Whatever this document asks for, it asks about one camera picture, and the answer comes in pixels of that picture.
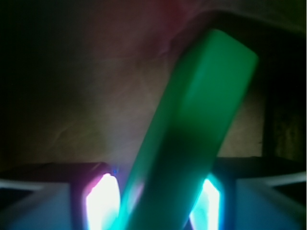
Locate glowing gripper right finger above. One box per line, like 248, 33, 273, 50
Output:
189, 157, 307, 230

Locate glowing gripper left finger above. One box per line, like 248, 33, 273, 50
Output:
0, 162, 120, 230

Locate green rectangular block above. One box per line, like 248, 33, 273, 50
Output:
116, 30, 258, 230

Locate brown paper bag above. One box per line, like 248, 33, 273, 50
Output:
0, 0, 307, 169

